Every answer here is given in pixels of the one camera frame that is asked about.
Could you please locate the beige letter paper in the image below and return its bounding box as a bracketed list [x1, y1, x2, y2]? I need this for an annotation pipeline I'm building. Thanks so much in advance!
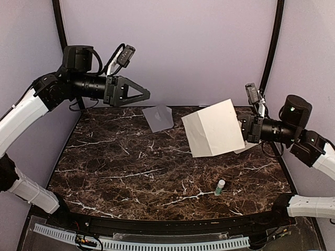
[182, 99, 245, 157]

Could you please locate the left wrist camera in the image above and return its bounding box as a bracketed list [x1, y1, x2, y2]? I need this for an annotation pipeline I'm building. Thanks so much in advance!
[103, 43, 136, 76]

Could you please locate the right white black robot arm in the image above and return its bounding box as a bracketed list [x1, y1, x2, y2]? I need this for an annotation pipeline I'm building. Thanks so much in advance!
[238, 95, 334, 227]

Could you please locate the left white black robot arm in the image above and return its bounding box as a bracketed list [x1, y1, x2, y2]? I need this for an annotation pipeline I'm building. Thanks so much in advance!
[1, 44, 150, 228]

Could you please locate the black frame post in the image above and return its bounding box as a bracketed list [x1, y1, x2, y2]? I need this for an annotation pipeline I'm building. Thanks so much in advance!
[51, 0, 86, 110]
[260, 0, 285, 94]

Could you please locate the left black frame post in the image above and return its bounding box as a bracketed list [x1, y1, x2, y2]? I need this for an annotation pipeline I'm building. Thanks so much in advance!
[51, 0, 86, 110]

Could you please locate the black front rail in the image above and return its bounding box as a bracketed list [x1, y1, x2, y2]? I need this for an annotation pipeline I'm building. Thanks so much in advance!
[28, 193, 312, 236]

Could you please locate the grey envelope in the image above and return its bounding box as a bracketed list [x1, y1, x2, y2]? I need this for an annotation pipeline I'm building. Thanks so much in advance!
[142, 105, 174, 133]

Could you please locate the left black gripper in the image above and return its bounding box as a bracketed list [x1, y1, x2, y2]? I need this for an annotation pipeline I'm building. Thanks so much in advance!
[70, 72, 151, 107]

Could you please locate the white slotted cable duct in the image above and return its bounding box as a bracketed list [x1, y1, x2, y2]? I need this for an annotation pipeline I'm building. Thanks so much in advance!
[33, 223, 250, 250]

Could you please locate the green glue stick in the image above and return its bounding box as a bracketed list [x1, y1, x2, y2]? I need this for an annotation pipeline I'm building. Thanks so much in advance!
[214, 179, 226, 196]

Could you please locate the right black frame post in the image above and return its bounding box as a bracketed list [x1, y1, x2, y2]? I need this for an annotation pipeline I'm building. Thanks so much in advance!
[260, 0, 285, 94]

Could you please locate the small circuit board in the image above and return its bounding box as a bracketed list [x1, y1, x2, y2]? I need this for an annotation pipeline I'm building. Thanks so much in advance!
[75, 235, 97, 248]

